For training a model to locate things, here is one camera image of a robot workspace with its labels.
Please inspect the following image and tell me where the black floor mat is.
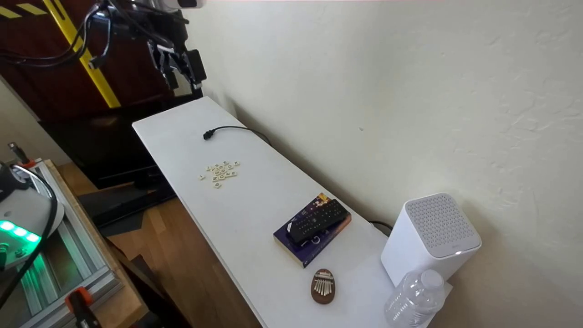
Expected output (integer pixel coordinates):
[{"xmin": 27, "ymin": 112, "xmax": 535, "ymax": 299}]
[{"xmin": 77, "ymin": 181, "xmax": 178, "ymax": 238}]

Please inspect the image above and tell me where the small wooden kalimba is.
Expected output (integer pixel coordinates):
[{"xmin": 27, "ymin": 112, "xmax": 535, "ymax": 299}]
[{"xmin": 311, "ymin": 268, "xmax": 337, "ymax": 305}]

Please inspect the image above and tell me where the dark red yellow-striped panel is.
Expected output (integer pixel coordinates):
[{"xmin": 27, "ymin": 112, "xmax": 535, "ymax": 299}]
[{"xmin": 0, "ymin": 0, "xmax": 204, "ymax": 123}]

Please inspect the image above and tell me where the white cube speaker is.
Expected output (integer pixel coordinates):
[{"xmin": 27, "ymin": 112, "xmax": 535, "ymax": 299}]
[{"xmin": 380, "ymin": 193, "xmax": 483, "ymax": 288}]

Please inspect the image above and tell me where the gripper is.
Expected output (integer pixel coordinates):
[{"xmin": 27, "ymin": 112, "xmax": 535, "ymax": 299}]
[{"xmin": 135, "ymin": 10, "xmax": 208, "ymax": 91}]

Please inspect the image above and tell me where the black low cabinet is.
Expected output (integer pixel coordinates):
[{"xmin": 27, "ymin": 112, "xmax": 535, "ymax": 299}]
[{"xmin": 39, "ymin": 93, "xmax": 204, "ymax": 190}]

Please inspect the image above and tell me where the dark blue book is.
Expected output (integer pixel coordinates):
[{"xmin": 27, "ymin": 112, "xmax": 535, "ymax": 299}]
[{"xmin": 273, "ymin": 193, "xmax": 353, "ymax": 268}]

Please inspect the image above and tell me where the black cable with plug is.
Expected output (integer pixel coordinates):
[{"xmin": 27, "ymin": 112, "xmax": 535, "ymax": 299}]
[{"xmin": 203, "ymin": 125, "xmax": 272, "ymax": 147}]

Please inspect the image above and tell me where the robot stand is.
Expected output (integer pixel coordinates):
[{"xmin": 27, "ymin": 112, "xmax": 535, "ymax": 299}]
[{"xmin": 0, "ymin": 158, "xmax": 151, "ymax": 328}]

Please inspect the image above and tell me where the black remote control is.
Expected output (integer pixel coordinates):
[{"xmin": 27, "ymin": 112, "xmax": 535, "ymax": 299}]
[{"xmin": 286, "ymin": 199, "xmax": 349, "ymax": 245}]

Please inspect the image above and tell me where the orange and black clamp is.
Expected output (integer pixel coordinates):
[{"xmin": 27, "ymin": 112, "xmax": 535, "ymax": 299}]
[
  {"xmin": 64, "ymin": 287, "xmax": 102, "ymax": 328},
  {"xmin": 7, "ymin": 141, "xmax": 37, "ymax": 169}
]

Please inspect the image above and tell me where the clear plastic water bottle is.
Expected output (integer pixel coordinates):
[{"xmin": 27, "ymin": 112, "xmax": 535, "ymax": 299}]
[{"xmin": 384, "ymin": 269, "xmax": 447, "ymax": 328}]

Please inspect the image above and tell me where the cluster of letter tiles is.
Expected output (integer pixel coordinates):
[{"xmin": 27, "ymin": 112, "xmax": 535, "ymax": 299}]
[{"xmin": 206, "ymin": 160, "xmax": 241, "ymax": 182}]

